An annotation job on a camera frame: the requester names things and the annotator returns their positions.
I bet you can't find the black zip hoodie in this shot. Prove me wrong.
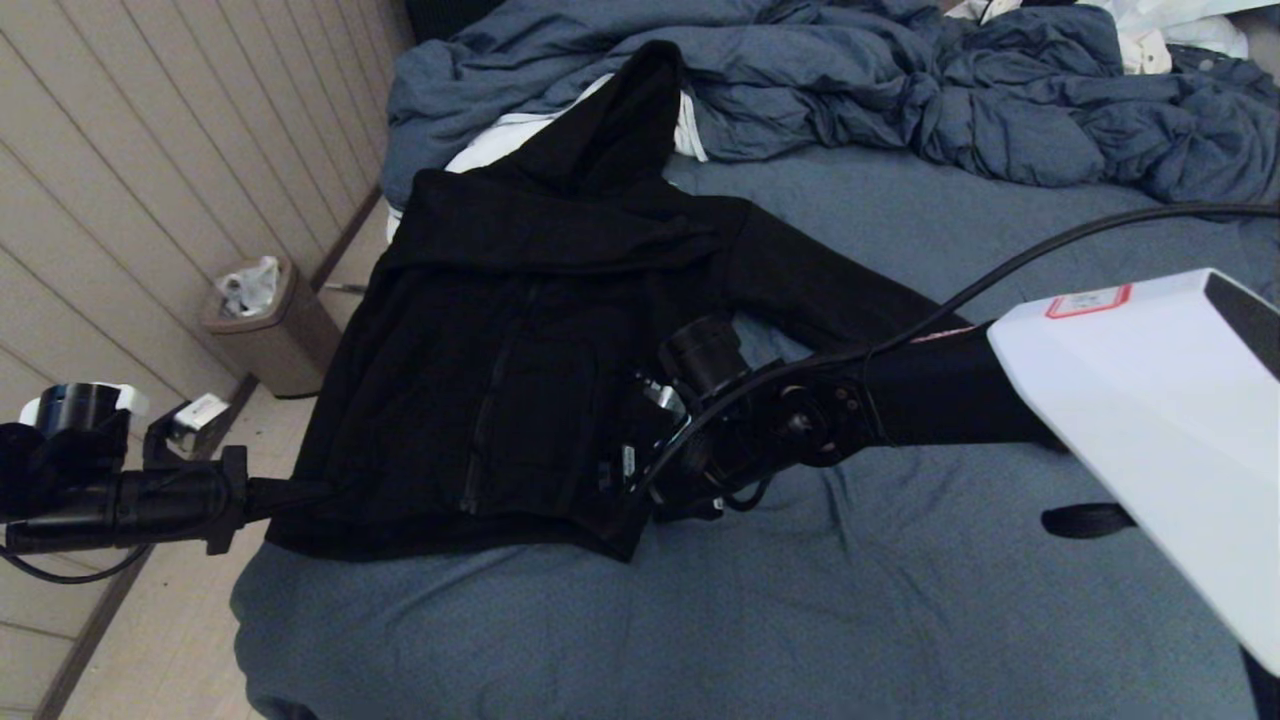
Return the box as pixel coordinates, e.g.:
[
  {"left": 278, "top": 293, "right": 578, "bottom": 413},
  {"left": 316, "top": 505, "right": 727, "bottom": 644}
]
[{"left": 265, "top": 40, "right": 976, "bottom": 561}]

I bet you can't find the beige trash bin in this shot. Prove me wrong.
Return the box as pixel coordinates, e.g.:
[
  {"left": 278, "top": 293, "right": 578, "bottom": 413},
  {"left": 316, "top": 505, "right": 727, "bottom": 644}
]
[{"left": 200, "top": 258, "right": 346, "bottom": 399}]

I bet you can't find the white plastic bin bag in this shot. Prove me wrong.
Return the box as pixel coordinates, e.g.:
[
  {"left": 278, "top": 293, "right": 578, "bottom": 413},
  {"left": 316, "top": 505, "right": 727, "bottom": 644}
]
[{"left": 220, "top": 256, "right": 284, "bottom": 321}]

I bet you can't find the blue bed sheet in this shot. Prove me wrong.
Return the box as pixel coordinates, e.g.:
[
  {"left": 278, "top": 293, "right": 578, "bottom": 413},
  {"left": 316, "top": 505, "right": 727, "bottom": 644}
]
[{"left": 230, "top": 145, "right": 1280, "bottom": 720}]

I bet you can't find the white garment with dark trim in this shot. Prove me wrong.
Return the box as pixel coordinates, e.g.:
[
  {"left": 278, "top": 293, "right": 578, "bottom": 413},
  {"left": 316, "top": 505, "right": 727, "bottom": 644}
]
[{"left": 388, "top": 75, "right": 709, "bottom": 249}]

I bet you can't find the crumpled blue duvet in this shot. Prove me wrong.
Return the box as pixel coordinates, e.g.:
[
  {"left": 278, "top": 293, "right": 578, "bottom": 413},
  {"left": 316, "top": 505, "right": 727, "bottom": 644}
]
[{"left": 383, "top": 0, "right": 1280, "bottom": 206}]

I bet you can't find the dark headboard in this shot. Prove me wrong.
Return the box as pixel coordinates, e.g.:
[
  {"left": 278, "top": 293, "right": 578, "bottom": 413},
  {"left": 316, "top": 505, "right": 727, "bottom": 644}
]
[{"left": 405, "top": 0, "right": 511, "bottom": 46}]

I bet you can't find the cream crumpled garment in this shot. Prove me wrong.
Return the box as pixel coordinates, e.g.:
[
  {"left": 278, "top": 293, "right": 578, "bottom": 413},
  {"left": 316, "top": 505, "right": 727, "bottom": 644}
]
[{"left": 945, "top": 0, "right": 1173, "bottom": 75}]

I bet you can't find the white pillow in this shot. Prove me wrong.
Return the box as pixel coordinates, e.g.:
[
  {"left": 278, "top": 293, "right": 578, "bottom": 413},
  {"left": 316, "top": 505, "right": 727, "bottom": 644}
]
[{"left": 1085, "top": 0, "right": 1280, "bottom": 59}]

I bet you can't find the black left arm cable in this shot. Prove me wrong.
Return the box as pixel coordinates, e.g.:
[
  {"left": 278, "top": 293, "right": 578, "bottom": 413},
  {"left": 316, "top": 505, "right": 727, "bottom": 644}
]
[{"left": 0, "top": 545, "right": 151, "bottom": 585}]

